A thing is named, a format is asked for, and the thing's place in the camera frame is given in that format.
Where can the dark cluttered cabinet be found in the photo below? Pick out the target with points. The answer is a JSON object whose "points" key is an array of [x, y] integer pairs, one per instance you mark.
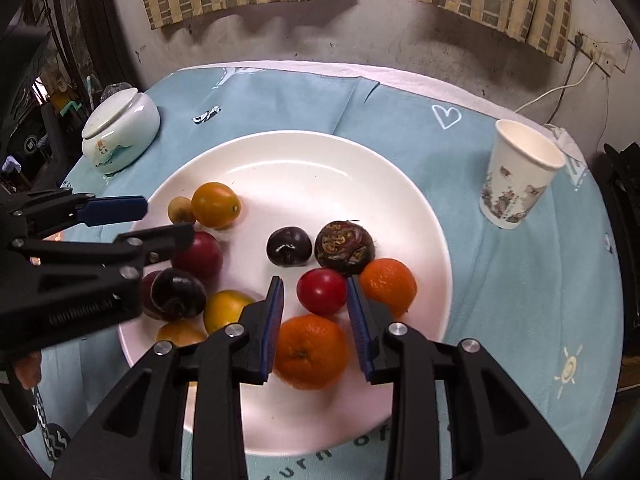
{"points": [[70, 35]]}

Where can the printed paper cup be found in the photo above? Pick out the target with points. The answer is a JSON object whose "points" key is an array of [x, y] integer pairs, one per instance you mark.
{"points": [[515, 180]]}

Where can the small tan round fruit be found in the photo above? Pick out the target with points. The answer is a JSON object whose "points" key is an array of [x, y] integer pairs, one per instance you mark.
{"points": [[179, 209]]}

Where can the yellow-orange round fruit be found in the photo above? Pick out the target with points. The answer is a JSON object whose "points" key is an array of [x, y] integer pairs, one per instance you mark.
{"points": [[215, 205]]}

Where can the small red round fruit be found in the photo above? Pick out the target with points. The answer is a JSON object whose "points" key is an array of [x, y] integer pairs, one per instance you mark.
{"points": [[321, 291]]}

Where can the yellow round fruit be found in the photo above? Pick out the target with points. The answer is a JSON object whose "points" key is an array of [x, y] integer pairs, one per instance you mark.
{"points": [[225, 310]]}

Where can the person's left hand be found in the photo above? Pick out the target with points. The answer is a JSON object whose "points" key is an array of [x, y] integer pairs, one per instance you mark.
{"points": [[27, 367]]}

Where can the light blue printed tablecloth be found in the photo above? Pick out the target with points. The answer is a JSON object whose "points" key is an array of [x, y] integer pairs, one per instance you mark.
{"points": [[525, 285]]}

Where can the dark red round fruit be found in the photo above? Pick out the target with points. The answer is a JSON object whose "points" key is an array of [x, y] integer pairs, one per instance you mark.
{"points": [[146, 295]]}

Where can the white ceramic lidded jar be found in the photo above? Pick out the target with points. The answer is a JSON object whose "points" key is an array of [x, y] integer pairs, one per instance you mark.
{"points": [[125, 130]]}

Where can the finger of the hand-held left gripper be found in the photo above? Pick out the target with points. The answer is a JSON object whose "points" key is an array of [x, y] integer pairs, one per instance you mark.
{"points": [[115, 209], [160, 242]]}

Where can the wall power outlet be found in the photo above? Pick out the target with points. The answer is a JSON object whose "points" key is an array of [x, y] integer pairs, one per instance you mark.
{"points": [[600, 55]]}

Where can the green white bottle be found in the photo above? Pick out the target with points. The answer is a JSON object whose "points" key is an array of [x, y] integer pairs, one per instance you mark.
{"points": [[90, 92]]}

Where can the white round plate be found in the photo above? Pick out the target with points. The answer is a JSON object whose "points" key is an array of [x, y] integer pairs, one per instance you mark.
{"points": [[300, 180]]}

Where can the red plum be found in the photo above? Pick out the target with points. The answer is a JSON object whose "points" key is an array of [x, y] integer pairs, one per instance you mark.
{"points": [[202, 260]]}

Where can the small orange mandarin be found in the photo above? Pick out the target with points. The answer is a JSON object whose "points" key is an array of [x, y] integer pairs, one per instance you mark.
{"points": [[390, 285]]}

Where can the black chair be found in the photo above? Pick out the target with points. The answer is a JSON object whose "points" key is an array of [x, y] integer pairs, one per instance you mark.
{"points": [[625, 210]]}

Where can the pale orange round fruit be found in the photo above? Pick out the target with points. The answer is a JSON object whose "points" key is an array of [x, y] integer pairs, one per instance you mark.
{"points": [[180, 334]]}

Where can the large orange mandarin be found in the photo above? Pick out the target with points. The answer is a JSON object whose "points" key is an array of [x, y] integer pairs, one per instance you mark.
{"points": [[310, 352]]}

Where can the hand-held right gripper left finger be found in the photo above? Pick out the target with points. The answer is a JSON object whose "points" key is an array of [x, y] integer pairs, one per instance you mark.
{"points": [[272, 330]]}

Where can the dark purple plum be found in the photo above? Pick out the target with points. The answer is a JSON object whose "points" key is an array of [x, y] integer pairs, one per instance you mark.
{"points": [[286, 246]]}

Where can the clear plastic bag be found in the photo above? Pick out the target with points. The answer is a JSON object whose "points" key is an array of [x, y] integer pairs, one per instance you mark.
{"points": [[116, 92]]}

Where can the dark purple passion fruit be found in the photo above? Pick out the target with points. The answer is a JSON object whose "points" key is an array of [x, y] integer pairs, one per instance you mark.
{"points": [[344, 247]]}

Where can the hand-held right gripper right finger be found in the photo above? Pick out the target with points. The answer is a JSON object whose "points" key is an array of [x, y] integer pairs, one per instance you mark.
{"points": [[357, 330]]}

